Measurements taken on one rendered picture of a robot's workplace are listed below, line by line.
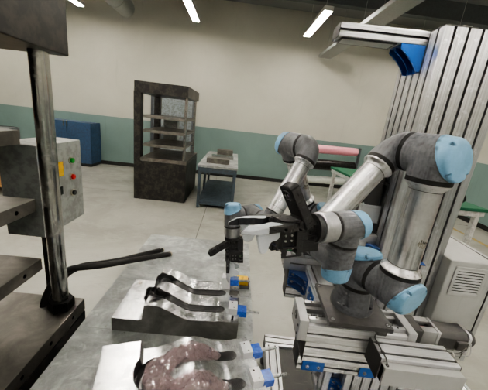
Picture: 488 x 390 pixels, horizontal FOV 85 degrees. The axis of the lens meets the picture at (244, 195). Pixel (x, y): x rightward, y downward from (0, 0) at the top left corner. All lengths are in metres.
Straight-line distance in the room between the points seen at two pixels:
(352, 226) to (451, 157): 0.30
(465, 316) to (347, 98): 6.98
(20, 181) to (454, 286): 1.80
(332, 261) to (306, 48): 7.32
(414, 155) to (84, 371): 1.23
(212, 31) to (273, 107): 2.38
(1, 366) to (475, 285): 1.74
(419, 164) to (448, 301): 0.73
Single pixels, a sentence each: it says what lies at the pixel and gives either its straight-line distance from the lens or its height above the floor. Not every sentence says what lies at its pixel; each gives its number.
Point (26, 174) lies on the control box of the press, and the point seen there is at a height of 1.35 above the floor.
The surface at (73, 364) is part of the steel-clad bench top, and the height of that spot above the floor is 0.80.
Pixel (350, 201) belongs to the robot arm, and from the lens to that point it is 0.85.
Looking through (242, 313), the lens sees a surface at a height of 0.90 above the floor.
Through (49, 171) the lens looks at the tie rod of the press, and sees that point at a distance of 1.21.
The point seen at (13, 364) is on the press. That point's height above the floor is 0.79.
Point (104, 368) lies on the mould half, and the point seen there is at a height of 0.91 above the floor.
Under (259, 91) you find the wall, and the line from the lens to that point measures 7.52.
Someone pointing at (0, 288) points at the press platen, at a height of 1.04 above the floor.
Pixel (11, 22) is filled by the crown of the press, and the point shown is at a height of 1.84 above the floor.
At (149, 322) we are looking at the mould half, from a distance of 1.23.
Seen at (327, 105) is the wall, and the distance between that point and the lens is 7.85.
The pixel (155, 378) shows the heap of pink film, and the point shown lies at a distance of 1.00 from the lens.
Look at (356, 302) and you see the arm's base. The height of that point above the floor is 1.09.
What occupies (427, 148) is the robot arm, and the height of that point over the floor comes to 1.65.
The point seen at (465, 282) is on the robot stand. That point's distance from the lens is 1.41.
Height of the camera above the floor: 1.67
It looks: 16 degrees down
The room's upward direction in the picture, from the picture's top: 7 degrees clockwise
